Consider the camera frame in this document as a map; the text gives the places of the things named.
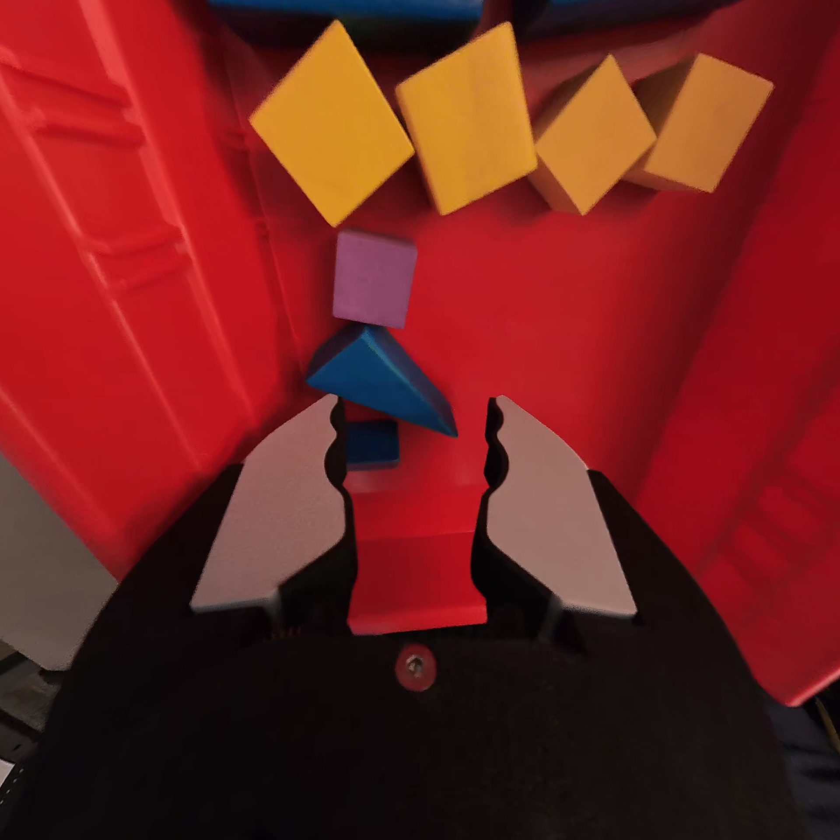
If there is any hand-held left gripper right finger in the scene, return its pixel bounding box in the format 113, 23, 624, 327
471, 394, 639, 619

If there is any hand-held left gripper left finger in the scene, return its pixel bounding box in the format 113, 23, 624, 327
190, 394, 358, 614

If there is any small blue wooden block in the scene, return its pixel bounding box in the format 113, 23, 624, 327
344, 420, 401, 471
305, 325, 459, 438

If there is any red plastic bin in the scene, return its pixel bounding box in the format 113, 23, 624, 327
0, 0, 840, 708

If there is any purple wooden block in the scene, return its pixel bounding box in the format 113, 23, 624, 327
332, 230, 418, 329

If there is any yellow cube block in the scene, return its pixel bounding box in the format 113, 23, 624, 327
528, 54, 657, 216

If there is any yellow wooden block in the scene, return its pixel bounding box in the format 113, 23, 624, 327
248, 20, 416, 228
395, 21, 539, 216
622, 52, 775, 194

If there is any blue rectangular block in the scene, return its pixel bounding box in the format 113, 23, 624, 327
210, 0, 487, 30

